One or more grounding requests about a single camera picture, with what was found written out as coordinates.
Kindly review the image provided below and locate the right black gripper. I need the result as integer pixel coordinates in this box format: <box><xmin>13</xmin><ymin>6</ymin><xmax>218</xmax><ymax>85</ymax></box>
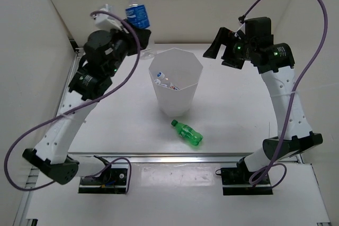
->
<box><xmin>203</xmin><ymin>28</ymin><xmax>255</xmax><ymax>70</ymax></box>

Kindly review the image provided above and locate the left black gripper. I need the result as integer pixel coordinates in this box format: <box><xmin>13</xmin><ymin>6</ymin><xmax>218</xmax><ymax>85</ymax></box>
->
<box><xmin>104</xmin><ymin>19</ymin><xmax>150</xmax><ymax>78</ymax></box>

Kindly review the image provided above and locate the blue label plastic bottle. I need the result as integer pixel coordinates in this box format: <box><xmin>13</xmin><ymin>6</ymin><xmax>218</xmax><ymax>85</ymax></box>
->
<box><xmin>125</xmin><ymin>0</ymin><xmax>157</xmax><ymax>60</ymax></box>

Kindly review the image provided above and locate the black label plastic bottle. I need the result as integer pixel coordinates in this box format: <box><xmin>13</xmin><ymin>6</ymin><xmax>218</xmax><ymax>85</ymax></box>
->
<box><xmin>156</xmin><ymin>72</ymin><xmax>168</xmax><ymax>80</ymax></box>

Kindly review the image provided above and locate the green plastic soda bottle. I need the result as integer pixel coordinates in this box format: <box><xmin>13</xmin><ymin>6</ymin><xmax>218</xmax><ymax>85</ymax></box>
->
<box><xmin>171</xmin><ymin>120</ymin><xmax>203</xmax><ymax>146</ymax></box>

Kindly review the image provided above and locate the clear unlabeled plastic bottle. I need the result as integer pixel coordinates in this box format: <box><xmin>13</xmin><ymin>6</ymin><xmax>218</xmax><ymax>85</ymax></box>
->
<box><xmin>154</xmin><ymin>79</ymin><xmax>167</xmax><ymax>87</ymax></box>

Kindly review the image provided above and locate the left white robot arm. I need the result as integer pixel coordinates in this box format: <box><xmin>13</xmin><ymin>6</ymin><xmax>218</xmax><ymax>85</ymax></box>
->
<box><xmin>22</xmin><ymin>6</ymin><xmax>151</xmax><ymax>185</ymax></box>

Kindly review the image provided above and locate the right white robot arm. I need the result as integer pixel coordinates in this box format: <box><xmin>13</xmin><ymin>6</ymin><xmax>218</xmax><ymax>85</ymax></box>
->
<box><xmin>203</xmin><ymin>17</ymin><xmax>323</xmax><ymax>184</ymax></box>

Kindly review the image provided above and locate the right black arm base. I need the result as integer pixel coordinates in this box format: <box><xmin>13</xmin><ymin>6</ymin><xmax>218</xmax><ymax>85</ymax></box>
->
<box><xmin>215</xmin><ymin>168</ymin><xmax>273</xmax><ymax>196</ymax></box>

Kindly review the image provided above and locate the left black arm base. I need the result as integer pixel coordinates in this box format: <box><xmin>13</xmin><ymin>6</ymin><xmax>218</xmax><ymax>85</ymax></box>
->
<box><xmin>78</xmin><ymin>156</ymin><xmax>132</xmax><ymax>194</ymax></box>

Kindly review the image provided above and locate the white octagonal plastic bin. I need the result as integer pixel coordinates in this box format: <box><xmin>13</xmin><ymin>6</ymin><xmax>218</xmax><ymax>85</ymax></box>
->
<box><xmin>149</xmin><ymin>48</ymin><xmax>203</xmax><ymax>117</ymax></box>

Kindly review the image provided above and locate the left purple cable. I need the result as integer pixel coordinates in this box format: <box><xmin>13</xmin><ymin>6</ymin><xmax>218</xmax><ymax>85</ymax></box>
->
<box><xmin>3</xmin><ymin>10</ymin><xmax>141</xmax><ymax>194</ymax></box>

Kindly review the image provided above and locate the purple cable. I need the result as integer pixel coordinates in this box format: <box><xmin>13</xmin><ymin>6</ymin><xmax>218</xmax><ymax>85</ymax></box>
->
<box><xmin>238</xmin><ymin>0</ymin><xmax>328</xmax><ymax>187</ymax></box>
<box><xmin>3</xmin><ymin>10</ymin><xmax>141</xmax><ymax>194</ymax></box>

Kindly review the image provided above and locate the left aluminium side rail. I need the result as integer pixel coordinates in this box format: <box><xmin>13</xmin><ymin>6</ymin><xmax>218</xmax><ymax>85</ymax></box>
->
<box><xmin>26</xmin><ymin>39</ymin><xmax>83</xmax><ymax>184</ymax></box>

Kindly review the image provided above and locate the aluminium front rail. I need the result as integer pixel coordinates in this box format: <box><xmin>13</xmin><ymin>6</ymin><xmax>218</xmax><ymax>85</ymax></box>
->
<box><xmin>69</xmin><ymin>152</ymin><xmax>249</xmax><ymax>164</ymax></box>

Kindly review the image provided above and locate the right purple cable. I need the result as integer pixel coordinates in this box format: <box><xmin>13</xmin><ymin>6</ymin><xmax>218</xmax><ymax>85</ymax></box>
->
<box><xmin>238</xmin><ymin>0</ymin><xmax>328</xmax><ymax>187</ymax></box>

